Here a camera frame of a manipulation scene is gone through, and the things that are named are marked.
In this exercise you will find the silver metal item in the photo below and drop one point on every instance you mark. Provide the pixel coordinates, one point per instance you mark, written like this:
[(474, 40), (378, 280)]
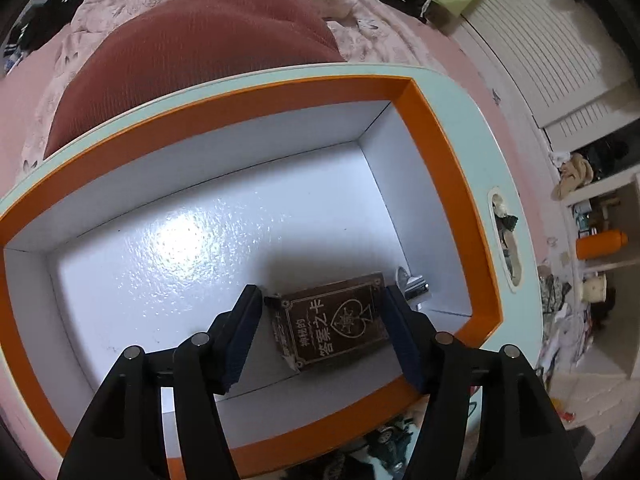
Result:
[(415, 287)]

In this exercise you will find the white cup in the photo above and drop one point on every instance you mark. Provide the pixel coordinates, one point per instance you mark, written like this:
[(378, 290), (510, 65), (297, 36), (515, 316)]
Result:
[(594, 287)]

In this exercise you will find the white low shelf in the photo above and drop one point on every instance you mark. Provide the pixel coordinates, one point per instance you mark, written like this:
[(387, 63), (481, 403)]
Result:
[(625, 280)]

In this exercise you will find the small black clothes pile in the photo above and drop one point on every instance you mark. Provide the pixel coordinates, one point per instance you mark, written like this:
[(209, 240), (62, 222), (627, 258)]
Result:
[(45, 20)]

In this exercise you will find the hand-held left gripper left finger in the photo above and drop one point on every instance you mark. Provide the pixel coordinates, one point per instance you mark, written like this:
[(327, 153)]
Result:
[(240, 340)]

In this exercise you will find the pink bedsheet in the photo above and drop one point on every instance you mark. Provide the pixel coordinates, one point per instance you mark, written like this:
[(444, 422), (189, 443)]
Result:
[(20, 125)]

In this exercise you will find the white louvered closet door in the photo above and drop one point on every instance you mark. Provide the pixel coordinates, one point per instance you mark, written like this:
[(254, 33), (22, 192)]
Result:
[(550, 60)]

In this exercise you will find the red ribbed pillow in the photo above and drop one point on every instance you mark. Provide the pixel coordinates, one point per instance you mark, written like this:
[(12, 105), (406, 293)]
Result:
[(200, 50)]

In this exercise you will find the foil wrappers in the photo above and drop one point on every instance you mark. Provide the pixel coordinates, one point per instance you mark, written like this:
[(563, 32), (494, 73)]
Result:
[(507, 220)]

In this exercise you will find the orange bottle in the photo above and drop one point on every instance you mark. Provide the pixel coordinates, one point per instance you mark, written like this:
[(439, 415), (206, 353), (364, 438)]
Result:
[(600, 245)]

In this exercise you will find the orange cardboard box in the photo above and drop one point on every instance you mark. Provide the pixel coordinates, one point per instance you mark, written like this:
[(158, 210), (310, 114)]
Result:
[(175, 240)]

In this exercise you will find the pink floral quilt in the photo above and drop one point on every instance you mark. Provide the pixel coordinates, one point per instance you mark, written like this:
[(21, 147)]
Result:
[(95, 10)]

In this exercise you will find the pile of clothes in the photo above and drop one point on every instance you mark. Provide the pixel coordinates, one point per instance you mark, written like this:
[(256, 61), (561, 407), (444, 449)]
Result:
[(560, 310)]

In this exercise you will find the beige crumpled cloth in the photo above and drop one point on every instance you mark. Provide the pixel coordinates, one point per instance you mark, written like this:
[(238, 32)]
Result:
[(572, 175)]

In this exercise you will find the brown card box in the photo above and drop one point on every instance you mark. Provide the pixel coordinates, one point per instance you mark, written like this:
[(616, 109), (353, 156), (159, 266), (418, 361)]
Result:
[(330, 325)]

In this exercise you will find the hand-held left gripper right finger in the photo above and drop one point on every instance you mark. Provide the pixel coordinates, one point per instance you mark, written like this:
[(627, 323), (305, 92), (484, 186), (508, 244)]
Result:
[(405, 345)]

